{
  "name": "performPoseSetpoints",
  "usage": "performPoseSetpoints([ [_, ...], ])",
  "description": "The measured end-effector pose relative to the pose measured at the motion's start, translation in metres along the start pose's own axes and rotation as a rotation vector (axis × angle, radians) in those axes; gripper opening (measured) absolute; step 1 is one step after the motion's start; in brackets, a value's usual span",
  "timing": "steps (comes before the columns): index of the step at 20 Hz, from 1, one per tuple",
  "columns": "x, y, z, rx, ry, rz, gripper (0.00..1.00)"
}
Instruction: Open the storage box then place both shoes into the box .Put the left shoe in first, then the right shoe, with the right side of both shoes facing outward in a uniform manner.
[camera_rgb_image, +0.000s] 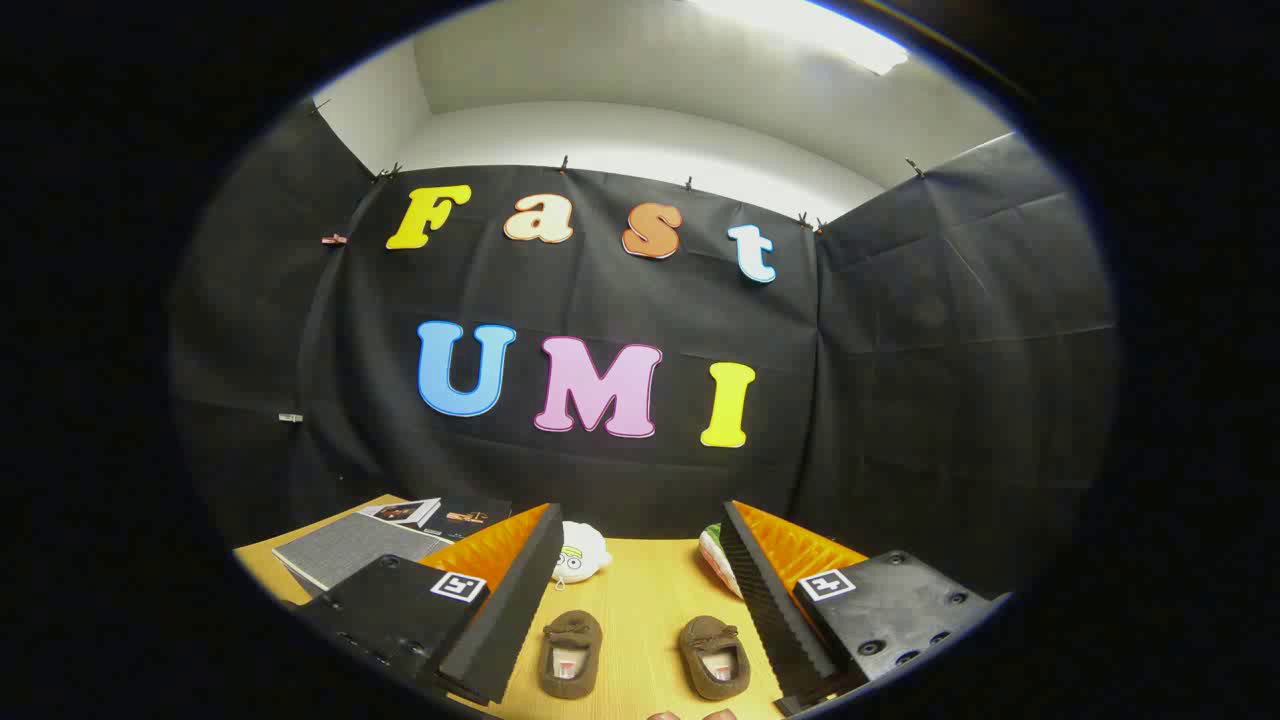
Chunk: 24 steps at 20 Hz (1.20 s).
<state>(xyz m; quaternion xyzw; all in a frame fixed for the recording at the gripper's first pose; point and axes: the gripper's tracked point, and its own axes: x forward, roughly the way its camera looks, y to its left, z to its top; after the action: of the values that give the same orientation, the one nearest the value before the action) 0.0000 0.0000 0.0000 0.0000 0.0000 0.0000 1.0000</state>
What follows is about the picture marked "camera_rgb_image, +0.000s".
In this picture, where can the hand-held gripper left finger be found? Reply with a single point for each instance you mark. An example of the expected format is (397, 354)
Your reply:
(510, 620)

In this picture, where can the brown fuzzy bow shoe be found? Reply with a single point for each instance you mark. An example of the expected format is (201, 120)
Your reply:
(712, 640)
(570, 640)

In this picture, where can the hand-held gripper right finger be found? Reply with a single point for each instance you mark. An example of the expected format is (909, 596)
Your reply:
(770, 610)

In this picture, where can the dark hardcover book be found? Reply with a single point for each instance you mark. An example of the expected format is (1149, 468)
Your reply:
(470, 517)

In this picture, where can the grey fabric storage box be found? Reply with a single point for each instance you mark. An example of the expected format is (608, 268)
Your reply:
(350, 550)

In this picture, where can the white photo cover book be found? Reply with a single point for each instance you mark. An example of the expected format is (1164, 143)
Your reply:
(400, 512)

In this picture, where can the white plush toy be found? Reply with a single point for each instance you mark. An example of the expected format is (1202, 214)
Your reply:
(585, 550)

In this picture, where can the watermelon slice plush toy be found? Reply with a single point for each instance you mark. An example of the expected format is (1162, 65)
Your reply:
(712, 555)

